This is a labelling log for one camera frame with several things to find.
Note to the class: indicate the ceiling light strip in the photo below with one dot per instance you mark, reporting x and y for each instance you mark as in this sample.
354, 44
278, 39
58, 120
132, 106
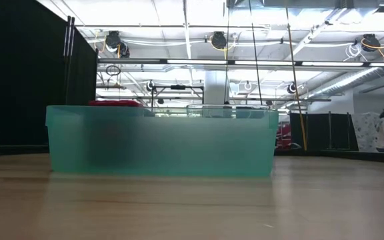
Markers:
195, 62

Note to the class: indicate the white patterned cloth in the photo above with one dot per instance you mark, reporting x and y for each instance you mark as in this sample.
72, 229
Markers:
367, 131

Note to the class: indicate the black metal stand frame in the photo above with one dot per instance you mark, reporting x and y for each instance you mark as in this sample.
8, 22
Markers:
178, 87

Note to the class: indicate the teal translucent plastic bin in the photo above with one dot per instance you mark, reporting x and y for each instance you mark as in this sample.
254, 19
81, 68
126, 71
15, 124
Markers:
162, 143

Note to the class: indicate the clear plastic bin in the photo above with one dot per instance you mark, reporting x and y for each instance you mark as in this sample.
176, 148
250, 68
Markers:
227, 105

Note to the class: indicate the spice jar red lid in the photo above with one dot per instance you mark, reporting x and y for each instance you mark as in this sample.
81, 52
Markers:
115, 103

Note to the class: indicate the black curtain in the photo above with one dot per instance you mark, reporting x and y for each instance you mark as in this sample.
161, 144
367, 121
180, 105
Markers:
28, 66

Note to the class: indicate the black partition panel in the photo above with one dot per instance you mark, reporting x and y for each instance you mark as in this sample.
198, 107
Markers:
318, 131

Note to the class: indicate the red cabinet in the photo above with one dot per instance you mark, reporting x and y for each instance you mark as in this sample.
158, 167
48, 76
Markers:
283, 136

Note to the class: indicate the black curtain pole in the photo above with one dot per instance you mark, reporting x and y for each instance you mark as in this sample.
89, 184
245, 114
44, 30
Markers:
72, 50
66, 50

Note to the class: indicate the silver ventilation duct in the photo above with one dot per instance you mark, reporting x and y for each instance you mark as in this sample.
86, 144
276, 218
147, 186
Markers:
352, 81

